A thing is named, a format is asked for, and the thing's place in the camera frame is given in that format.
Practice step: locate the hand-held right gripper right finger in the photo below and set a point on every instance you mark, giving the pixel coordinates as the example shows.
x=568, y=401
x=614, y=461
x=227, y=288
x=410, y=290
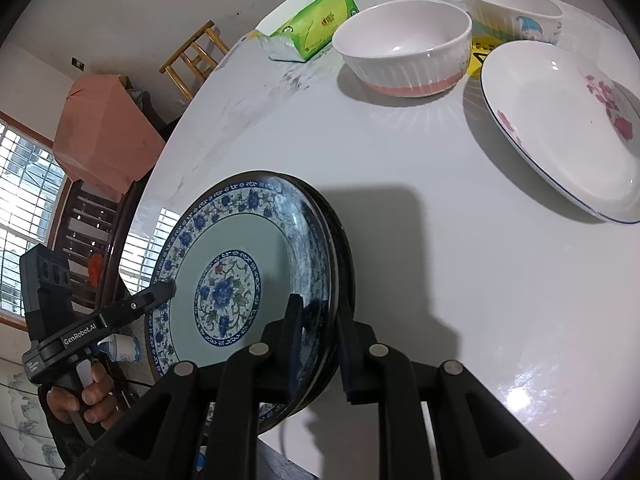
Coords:
x=346, y=360

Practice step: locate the white plate pink flowers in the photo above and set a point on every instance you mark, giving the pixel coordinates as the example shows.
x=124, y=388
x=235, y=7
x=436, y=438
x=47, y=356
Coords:
x=555, y=120

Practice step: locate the white ribbed bowl pink base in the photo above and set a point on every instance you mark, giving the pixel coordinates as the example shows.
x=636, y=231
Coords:
x=400, y=45

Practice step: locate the white bowl blue print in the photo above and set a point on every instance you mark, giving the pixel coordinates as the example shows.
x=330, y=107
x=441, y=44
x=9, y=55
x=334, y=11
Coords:
x=510, y=10

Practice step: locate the round yellow warning sticker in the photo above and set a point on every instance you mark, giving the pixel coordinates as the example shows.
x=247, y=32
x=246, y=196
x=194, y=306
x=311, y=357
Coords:
x=477, y=55

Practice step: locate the black wall switch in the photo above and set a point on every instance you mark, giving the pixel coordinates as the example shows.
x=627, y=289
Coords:
x=78, y=63

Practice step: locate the person's left hand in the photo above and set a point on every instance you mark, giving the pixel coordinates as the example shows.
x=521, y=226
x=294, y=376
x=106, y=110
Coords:
x=95, y=395

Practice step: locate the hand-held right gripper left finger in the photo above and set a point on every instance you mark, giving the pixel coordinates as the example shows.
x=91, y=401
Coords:
x=294, y=340

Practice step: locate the light wooden stool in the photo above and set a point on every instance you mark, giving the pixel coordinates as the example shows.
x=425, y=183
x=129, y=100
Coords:
x=192, y=60

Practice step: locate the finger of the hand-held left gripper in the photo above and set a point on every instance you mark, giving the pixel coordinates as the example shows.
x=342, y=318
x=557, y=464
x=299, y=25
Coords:
x=140, y=302

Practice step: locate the barred window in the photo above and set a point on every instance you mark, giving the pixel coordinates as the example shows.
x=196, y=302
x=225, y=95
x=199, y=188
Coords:
x=25, y=200

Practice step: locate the pink cloth cover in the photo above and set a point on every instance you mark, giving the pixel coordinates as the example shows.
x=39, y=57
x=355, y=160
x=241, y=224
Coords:
x=100, y=135

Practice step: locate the blue floral plate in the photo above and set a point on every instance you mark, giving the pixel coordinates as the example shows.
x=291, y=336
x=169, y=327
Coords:
x=345, y=270
x=230, y=290

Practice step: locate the dark wooden chair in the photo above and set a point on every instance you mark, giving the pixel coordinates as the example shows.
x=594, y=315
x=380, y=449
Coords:
x=87, y=230

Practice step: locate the green tissue pack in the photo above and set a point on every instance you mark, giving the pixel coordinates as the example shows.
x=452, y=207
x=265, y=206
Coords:
x=315, y=20

